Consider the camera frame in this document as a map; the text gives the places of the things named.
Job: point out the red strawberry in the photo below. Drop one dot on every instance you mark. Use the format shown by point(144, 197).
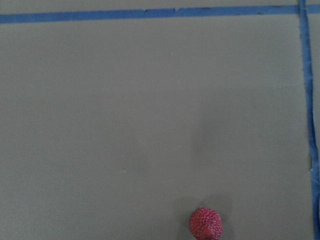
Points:
point(205, 224)

